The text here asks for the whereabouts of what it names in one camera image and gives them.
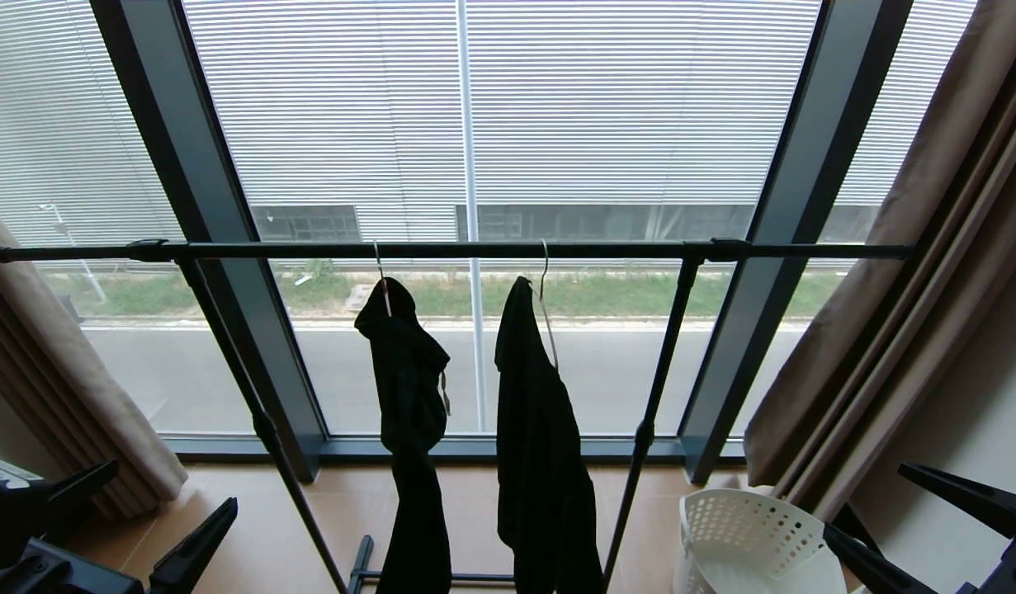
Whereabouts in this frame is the white laundry basket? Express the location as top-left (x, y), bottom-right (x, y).
top-left (673, 487), bottom-right (867, 594)

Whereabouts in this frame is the pink clothes hanger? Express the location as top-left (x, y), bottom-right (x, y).
top-left (372, 239), bottom-right (393, 318)
top-left (536, 239), bottom-right (560, 372)

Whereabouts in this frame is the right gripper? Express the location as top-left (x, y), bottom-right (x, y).
top-left (823, 462), bottom-right (1016, 594)

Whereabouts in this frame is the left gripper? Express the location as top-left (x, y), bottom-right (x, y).
top-left (0, 460), bottom-right (239, 594)

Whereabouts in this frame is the black garment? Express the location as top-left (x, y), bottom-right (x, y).
top-left (494, 276), bottom-right (605, 594)
top-left (354, 276), bottom-right (453, 594)

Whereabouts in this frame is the window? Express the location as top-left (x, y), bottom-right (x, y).
top-left (0, 0), bottom-right (983, 483)

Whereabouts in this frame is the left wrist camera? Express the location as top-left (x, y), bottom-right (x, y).
top-left (0, 458), bottom-right (50, 545)

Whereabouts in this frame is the black clothes rack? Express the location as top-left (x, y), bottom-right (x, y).
top-left (0, 238), bottom-right (917, 594)

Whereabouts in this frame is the brown curtain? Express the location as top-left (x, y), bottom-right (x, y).
top-left (743, 0), bottom-right (1016, 522)
top-left (0, 198), bottom-right (189, 521)

